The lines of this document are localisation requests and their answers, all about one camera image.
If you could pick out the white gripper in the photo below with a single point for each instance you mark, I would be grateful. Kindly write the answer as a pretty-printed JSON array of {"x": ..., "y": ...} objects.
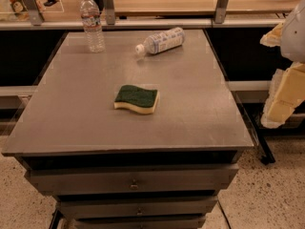
[{"x": 294, "y": 35}]

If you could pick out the green yellow sponge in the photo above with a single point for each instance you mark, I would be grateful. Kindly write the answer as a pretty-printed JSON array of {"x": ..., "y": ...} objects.
[{"x": 136, "y": 99}]

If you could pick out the small black object on shelf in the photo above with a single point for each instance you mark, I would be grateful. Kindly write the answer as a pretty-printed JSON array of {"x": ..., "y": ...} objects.
[{"x": 49, "y": 3}]

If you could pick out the top drawer handle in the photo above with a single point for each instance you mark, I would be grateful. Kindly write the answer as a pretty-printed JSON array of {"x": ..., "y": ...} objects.
[{"x": 134, "y": 185}]

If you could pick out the clear plastic water bottle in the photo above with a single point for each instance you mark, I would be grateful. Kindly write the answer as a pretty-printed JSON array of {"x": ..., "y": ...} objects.
[{"x": 91, "y": 20}]

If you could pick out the wooden shelf with metal posts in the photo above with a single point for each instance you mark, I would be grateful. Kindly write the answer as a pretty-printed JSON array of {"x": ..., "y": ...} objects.
[{"x": 154, "y": 14}]

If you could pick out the blue label plastic bottle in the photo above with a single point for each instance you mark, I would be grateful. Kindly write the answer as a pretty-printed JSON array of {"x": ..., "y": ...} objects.
[{"x": 162, "y": 41}]

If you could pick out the colourful box on shelf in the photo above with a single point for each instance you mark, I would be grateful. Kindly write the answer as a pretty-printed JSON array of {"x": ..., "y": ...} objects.
[{"x": 13, "y": 10}]

